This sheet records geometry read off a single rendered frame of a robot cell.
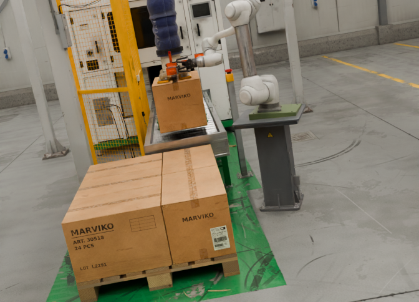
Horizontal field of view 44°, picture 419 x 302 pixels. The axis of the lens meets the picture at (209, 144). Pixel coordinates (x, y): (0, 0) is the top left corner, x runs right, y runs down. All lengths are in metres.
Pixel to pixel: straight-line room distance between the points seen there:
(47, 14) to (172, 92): 1.41
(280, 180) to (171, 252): 1.24
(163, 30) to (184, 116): 0.74
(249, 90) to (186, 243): 1.21
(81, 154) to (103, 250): 2.01
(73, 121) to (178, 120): 1.17
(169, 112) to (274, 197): 1.10
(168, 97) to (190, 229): 1.45
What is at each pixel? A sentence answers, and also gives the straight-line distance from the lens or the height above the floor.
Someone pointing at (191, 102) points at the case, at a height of 0.89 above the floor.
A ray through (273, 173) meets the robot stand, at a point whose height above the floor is 0.30.
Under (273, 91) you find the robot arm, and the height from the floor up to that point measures 0.94.
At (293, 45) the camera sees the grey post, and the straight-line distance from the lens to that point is 7.19.
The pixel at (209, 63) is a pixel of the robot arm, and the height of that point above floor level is 1.19.
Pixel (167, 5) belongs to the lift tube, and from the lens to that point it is 4.39.
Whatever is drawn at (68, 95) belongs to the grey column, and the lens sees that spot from 5.01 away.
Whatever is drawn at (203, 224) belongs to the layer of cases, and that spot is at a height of 0.37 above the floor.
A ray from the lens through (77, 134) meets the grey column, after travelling 5.07.
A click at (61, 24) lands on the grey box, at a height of 1.68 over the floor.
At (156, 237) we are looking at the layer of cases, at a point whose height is 0.35.
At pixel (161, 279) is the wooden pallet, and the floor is 0.07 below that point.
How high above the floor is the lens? 1.63
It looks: 15 degrees down
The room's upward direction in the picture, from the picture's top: 10 degrees counter-clockwise
